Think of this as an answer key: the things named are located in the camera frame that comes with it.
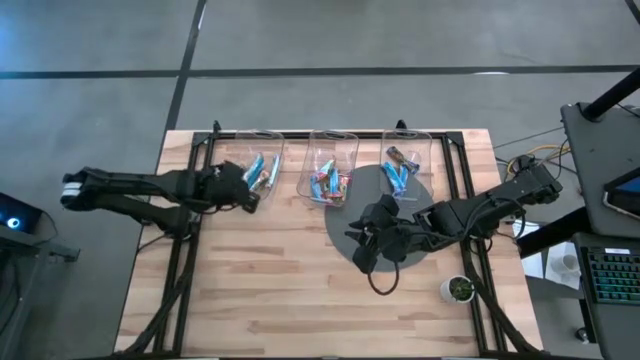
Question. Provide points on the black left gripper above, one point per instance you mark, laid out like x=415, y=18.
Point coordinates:
x=225, y=185

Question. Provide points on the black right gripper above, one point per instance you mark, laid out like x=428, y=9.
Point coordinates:
x=400, y=240

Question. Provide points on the green dark snack bag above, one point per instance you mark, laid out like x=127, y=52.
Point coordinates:
x=334, y=181

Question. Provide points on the green tan granola bar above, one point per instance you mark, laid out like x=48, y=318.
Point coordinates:
x=402, y=159

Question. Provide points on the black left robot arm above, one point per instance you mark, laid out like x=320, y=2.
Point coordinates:
x=125, y=192

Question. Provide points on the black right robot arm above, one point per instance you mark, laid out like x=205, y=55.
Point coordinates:
x=490, y=205

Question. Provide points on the grey round mat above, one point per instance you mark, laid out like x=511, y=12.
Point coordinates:
x=360, y=190

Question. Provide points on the clear plastic bin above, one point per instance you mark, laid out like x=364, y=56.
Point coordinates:
x=250, y=145
x=421, y=145
x=327, y=145

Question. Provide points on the small white potted plant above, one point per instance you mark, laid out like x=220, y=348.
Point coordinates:
x=457, y=290

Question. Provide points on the black boom bar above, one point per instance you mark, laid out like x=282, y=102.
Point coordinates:
x=555, y=232

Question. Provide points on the white paper sheets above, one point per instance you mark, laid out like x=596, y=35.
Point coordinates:
x=560, y=272

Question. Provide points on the dark grey equipment stand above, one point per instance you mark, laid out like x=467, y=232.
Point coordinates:
x=35, y=247

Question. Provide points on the black device with blue light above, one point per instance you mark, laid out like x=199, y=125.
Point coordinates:
x=17, y=215

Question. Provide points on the black caster wheel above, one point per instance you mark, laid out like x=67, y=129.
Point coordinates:
x=581, y=334

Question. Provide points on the grey cart top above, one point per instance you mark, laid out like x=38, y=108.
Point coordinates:
x=595, y=165

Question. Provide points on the backlit black keyboard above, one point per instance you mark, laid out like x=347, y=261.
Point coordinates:
x=615, y=275

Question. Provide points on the tablet with blue screen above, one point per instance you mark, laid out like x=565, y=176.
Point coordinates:
x=625, y=195

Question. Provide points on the black pole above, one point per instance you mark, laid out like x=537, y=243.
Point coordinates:
x=612, y=95

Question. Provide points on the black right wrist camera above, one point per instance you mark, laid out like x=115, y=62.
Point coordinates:
x=384, y=210

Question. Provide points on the black aluminium table frame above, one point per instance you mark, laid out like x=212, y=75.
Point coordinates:
x=325, y=135

